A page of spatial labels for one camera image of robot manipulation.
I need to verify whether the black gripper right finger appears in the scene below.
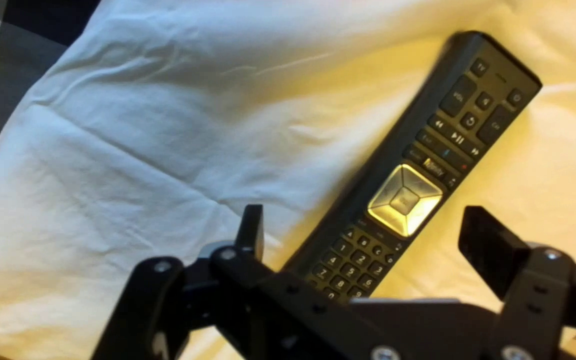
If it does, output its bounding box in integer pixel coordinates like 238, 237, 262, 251
457, 206, 530, 298

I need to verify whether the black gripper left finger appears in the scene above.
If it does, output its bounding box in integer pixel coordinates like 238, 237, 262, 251
236, 205, 264, 256

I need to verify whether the black tv remote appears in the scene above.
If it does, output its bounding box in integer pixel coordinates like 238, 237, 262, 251
283, 31, 542, 303

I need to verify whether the white pillow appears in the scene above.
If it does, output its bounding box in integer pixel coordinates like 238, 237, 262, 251
0, 0, 576, 360

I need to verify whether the plaid bed comforter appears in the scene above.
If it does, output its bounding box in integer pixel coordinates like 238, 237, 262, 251
0, 0, 100, 133

